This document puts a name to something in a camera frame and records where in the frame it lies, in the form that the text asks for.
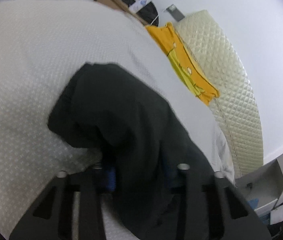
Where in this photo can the light grey duvet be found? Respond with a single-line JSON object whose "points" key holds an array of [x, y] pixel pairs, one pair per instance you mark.
{"points": [[42, 45]]}

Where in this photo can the black bag on nightstand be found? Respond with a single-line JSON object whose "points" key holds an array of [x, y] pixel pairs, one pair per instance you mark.
{"points": [[148, 13]]}

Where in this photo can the white spray bottle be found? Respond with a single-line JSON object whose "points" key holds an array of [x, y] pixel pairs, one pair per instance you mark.
{"points": [[138, 5]]}

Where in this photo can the yellow crown pillow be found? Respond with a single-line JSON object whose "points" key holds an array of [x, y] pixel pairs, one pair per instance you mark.
{"points": [[183, 63]]}

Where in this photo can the wall power socket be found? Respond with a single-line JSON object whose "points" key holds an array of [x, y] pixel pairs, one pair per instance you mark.
{"points": [[173, 14]]}

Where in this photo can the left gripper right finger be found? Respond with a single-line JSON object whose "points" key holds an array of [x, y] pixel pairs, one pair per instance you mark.
{"points": [[207, 206]]}

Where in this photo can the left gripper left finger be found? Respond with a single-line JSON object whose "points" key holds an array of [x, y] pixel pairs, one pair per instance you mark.
{"points": [[50, 216]]}

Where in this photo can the black puffer jacket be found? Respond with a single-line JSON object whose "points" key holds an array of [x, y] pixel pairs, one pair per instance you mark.
{"points": [[138, 134]]}

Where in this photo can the cardboard box nightstand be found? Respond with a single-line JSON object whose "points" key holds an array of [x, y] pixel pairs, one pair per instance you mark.
{"points": [[121, 6]]}

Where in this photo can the grey wall cabinet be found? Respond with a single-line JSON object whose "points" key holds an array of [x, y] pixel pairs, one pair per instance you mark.
{"points": [[263, 189]]}

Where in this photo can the cream quilted headboard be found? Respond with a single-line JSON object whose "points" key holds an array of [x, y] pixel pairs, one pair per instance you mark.
{"points": [[235, 109]]}

